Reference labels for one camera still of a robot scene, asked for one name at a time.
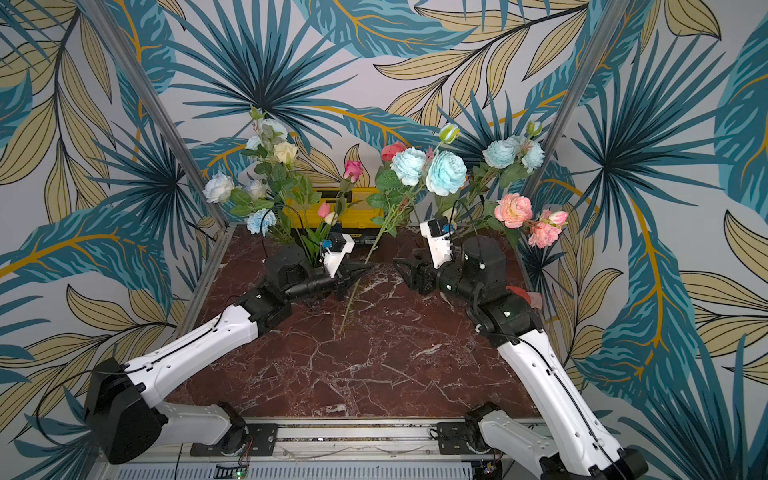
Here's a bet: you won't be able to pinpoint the magenta rose bud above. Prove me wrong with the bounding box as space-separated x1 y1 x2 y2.
337 160 365 213

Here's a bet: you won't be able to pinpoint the pink peony spray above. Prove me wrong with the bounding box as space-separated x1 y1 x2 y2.
482 193 569 249

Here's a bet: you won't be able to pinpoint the light blue rose stem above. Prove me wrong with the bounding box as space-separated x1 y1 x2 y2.
337 122 469 337

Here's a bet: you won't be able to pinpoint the white cream rose spray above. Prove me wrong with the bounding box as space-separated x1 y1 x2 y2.
244 106 300 203

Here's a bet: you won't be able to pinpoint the pale blue rose spray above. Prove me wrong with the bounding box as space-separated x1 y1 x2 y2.
468 121 545 203

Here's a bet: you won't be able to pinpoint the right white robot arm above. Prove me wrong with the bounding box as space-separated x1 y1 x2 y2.
393 235 648 479

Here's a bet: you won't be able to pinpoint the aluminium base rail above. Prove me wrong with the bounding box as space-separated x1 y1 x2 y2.
93 418 531 479

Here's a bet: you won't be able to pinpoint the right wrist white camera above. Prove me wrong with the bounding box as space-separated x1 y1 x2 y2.
419 216 452 270

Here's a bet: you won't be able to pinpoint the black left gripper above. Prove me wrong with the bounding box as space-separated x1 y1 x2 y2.
285 258 372 303

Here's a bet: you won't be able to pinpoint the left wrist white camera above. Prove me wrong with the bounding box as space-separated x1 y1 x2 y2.
322 231 355 278

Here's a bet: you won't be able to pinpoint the blue hydrangea flower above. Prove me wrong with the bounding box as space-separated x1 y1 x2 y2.
245 209 277 236

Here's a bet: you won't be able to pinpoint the pink white tulips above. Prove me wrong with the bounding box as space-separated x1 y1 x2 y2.
300 202 339 267

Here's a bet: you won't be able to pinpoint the pink red rose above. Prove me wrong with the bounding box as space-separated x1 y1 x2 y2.
381 141 407 163

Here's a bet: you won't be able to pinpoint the wrist white camera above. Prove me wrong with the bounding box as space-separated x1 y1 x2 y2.
322 231 355 278
419 216 452 270

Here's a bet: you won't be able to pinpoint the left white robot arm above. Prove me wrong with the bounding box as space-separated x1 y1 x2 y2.
84 233 369 465

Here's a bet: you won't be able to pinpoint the red glove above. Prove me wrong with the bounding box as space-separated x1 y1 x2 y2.
506 285 543 311

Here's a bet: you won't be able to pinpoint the yellow black toolbox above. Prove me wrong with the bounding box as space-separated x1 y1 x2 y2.
283 187 383 245

